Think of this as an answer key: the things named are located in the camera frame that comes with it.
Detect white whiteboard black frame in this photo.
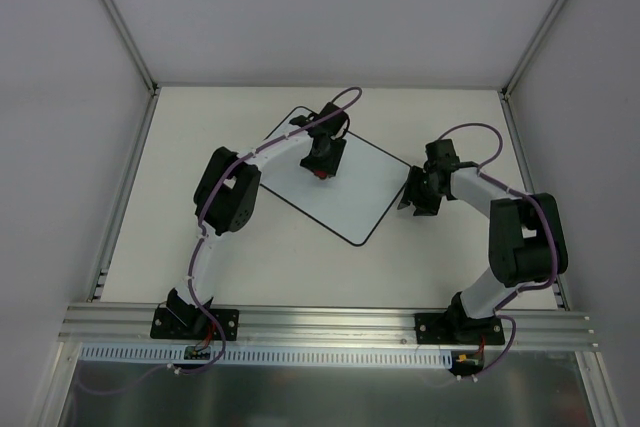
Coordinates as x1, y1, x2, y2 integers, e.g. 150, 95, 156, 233
261, 132, 410, 247

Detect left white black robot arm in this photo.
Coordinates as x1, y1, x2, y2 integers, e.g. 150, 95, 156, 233
164, 113, 350, 338

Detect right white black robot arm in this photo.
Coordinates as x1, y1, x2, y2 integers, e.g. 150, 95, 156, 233
398, 163, 568, 343

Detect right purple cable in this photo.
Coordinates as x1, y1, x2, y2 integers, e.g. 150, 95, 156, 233
439, 121, 560, 383

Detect purple cable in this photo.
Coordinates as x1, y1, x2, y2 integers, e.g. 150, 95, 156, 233
439, 121, 560, 383
74, 86, 363, 396

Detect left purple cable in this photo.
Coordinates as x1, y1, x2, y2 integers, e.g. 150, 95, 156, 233
74, 86, 363, 396

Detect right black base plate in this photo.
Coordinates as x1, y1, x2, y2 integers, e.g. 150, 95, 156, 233
414, 312, 505, 346

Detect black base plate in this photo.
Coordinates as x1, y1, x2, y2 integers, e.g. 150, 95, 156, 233
414, 312, 505, 346
150, 305, 239, 341

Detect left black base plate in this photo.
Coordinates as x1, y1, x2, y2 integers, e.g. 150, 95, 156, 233
150, 305, 239, 341

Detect white slotted cable duct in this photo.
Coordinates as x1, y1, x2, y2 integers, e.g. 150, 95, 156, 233
79, 343, 453, 370

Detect right aluminium frame post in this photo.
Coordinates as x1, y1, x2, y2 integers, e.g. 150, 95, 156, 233
501, 0, 601, 98

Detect aluminium frame post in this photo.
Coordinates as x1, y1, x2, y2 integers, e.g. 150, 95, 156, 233
501, 0, 601, 98
73, 0, 160, 94

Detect aluminium mounting rail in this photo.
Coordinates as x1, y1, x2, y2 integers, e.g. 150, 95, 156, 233
58, 302, 600, 352

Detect left aluminium frame post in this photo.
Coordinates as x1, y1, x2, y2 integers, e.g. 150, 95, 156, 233
73, 0, 160, 94

